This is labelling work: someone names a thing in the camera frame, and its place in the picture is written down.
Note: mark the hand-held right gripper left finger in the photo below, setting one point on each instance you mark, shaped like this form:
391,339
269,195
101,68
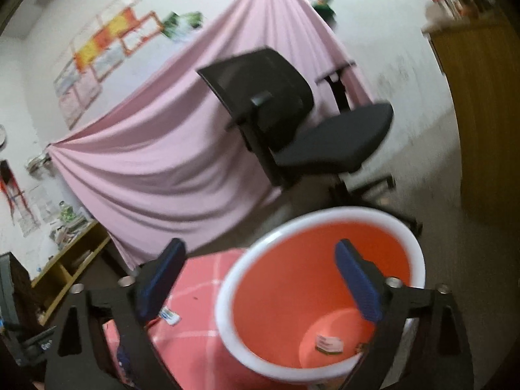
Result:
159,282

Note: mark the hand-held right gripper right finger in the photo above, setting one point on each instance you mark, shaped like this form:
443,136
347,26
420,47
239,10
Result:
359,286

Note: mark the pale wrapper piece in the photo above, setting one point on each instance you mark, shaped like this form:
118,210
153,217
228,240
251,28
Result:
330,343

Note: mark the orange bin with white rim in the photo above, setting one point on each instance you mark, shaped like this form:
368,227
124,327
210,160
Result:
292,276

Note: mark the small white blue wrapper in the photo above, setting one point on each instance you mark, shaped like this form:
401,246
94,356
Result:
170,317

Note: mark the pink checked tablecloth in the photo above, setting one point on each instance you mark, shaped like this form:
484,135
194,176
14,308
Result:
195,292

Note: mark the wooden shelf unit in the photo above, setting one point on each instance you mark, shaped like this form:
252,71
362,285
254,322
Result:
83,241

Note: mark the stack of books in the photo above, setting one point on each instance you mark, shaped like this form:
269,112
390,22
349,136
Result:
69,229

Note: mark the green bottle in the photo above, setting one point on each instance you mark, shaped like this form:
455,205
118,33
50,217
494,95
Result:
66,210

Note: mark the pink hanging sheet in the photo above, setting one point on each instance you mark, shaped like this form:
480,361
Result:
162,150

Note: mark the black office chair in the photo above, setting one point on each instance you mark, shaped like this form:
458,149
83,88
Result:
325,142

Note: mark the wooden cabinet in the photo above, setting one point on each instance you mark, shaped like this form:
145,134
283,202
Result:
479,109

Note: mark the white wall papers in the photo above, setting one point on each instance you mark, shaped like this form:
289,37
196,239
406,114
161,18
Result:
36,211

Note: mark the red hanging wall decoration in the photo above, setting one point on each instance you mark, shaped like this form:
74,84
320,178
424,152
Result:
12,191

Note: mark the red framed wall posters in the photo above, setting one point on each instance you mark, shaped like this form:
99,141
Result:
101,44

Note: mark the green wall picture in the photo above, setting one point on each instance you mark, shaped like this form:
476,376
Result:
180,24

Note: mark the small green wall decoration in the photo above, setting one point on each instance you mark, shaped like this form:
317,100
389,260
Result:
325,8

